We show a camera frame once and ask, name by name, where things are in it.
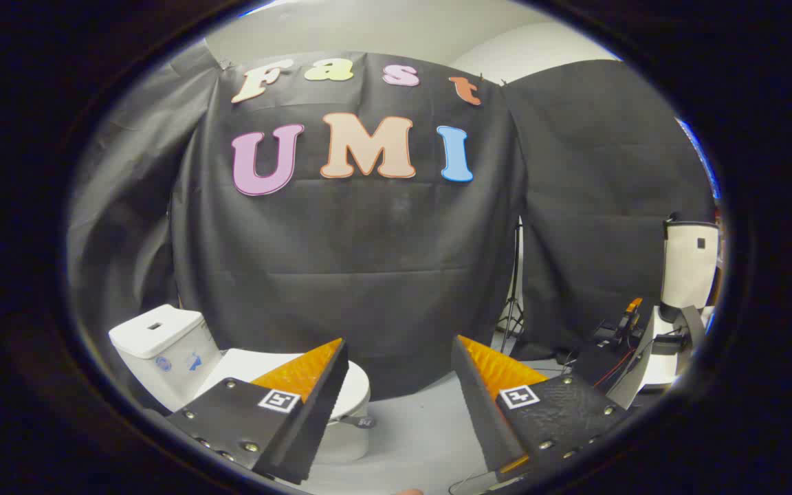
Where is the white toilet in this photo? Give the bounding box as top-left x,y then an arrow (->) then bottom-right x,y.
109,305 -> 371,465

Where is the orange and black tool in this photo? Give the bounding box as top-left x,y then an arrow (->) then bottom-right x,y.
616,297 -> 644,344

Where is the black tripod stand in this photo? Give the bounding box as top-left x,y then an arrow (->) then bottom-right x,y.
496,220 -> 527,348

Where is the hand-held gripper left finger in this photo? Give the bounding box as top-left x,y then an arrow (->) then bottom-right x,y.
166,337 -> 350,485

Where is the white cylindrical device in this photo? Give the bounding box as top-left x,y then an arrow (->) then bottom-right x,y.
662,219 -> 720,324

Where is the red cable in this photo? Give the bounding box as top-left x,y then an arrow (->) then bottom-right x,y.
599,349 -> 636,389

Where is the black backdrop cloth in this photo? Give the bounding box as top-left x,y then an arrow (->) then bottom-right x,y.
69,41 -> 716,403

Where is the grey floor cable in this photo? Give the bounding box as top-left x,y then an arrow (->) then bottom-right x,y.
448,471 -> 507,495

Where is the black equipment table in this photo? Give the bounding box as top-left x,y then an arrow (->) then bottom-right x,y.
571,320 -> 651,394

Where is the white toilet lid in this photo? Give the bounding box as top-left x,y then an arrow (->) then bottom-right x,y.
197,349 -> 377,429

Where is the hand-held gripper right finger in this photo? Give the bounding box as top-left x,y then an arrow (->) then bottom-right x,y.
451,335 -> 629,483

